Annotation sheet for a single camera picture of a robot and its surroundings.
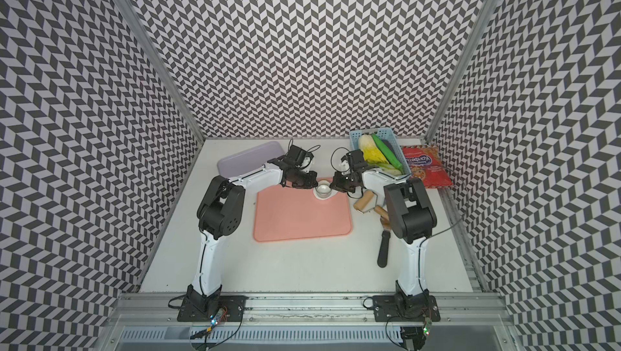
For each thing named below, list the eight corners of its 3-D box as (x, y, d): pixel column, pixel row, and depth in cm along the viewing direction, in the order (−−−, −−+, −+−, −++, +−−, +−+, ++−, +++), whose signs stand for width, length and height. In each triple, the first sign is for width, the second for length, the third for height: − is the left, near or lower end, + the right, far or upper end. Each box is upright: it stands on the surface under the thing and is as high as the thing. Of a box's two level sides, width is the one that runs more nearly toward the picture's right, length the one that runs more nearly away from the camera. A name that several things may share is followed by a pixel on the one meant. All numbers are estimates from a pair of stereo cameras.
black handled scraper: (376, 266, 84) (377, 264, 82) (380, 220, 95) (381, 217, 94) (387, 269, 83) (389, 267, 82) (390, 222, 95) (391, 219, 93)
